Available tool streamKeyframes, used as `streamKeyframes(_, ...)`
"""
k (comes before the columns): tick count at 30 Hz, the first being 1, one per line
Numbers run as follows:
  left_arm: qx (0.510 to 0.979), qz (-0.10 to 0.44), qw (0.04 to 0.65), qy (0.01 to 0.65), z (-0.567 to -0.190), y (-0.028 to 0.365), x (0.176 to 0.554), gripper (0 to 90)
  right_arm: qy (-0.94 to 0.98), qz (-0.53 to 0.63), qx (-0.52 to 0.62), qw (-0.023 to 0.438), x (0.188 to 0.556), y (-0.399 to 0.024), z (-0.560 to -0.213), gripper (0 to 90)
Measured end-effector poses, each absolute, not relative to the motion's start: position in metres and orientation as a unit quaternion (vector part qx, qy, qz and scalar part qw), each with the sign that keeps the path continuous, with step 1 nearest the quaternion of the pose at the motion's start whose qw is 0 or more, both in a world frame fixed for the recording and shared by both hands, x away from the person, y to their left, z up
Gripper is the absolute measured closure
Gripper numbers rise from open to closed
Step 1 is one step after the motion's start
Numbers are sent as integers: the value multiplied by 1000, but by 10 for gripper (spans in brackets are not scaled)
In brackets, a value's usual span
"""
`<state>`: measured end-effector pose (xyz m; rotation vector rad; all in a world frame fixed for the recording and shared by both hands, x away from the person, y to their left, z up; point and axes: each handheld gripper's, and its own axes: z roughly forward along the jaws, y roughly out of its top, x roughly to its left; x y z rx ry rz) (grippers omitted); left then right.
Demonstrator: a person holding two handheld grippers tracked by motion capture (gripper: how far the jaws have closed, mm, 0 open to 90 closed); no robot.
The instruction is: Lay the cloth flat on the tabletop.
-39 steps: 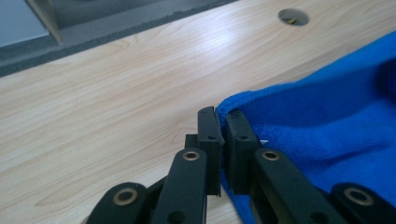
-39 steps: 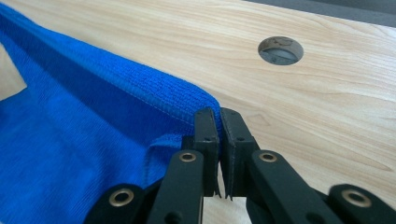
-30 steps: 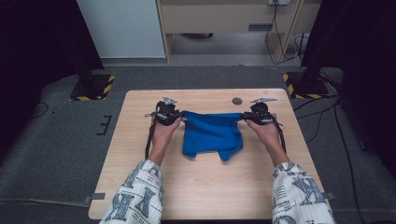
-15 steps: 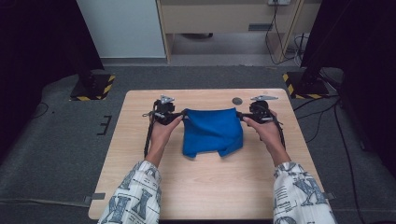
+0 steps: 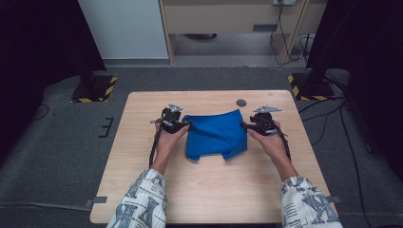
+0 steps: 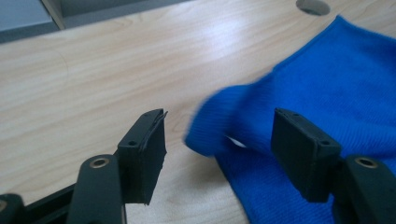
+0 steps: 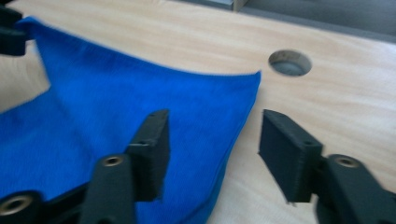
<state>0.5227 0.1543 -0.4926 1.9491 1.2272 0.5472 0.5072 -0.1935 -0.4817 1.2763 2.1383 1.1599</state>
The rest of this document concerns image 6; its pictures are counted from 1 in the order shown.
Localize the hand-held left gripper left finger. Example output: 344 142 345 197
117 108 169 206

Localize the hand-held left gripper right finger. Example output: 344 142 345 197
270 107 343 203

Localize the blue cloth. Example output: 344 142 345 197
183 14 396 224

